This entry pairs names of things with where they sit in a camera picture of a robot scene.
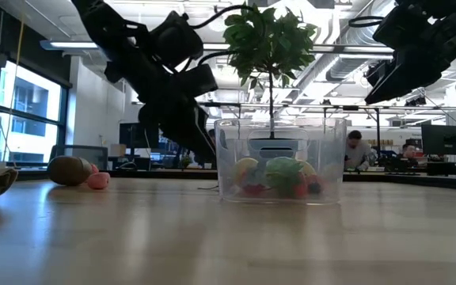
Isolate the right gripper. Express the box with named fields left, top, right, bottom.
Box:
left=365, top=7, right=456, bottom=105

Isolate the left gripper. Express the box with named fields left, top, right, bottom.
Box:
left=104, top=10, right=218, bottom=162

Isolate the clear plastic tub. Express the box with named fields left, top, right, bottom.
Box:
left=214, top=117, right=348, bottom=206

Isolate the green round toy vegetable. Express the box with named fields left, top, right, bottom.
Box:
left=265, top=157, right=305, bottom=197

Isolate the artificial plant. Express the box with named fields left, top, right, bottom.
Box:
left=198, top=2, right=318, bottom=160

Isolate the black computer monitor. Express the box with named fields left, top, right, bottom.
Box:
left=420, top=124, right=456, bottom=156
left=119, top=121, right=150, bottom=150

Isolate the person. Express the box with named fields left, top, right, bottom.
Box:
left=400, top=143, right=420, bottom=162
left=344, top=129, right=376, bottom=172

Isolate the pink lumpy fruit piece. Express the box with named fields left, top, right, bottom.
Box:
left=87, top=172, right=112, bottom=190

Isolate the office chair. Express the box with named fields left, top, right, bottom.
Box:
left=48, top=144, right=109, bottom=171

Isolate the brown kiwi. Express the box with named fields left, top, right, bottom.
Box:
left=47, top=155, right=94, bottom=187

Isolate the suspended linear ceiling light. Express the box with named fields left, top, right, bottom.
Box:
left=40, top=39, right=395, bottom=55

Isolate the silver ventilation duct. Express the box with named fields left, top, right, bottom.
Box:
left=291, top=23, right=371, bottom=92

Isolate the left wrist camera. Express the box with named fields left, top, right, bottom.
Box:
left=180, top=63, right=219, bottom=100

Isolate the black aluminium frame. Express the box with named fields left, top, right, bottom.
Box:
left=13, top=168, right=456, bottom=191

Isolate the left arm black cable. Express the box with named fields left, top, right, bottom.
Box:
left=188, top=3, right=260, bottom=31

